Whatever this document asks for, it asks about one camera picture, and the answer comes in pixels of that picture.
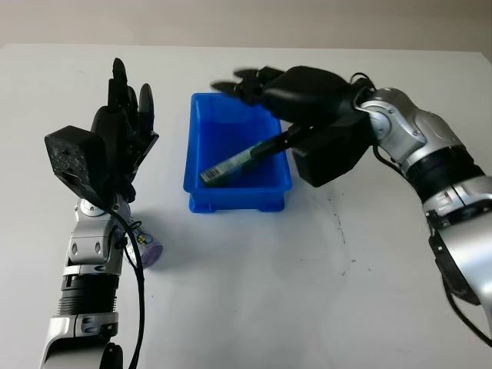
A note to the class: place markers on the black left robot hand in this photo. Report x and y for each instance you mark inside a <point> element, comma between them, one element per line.
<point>111,130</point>

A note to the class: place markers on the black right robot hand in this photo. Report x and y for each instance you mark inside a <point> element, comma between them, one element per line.
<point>307,96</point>

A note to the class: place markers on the long green cardboard box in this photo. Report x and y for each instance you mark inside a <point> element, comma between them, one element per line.
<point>227,167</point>

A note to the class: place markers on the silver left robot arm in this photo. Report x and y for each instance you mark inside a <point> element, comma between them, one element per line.
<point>88,250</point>

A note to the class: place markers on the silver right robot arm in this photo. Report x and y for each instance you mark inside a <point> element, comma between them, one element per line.
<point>423,130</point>

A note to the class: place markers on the blue plastic tray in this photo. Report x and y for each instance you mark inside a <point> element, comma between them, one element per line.
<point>230,196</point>

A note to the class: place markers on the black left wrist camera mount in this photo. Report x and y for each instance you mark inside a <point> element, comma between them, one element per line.
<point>73,157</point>

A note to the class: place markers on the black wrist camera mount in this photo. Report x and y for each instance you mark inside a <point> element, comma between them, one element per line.
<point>330,157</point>
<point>73,157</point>

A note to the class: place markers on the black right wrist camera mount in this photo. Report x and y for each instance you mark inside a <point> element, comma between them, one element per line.
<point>330,157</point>

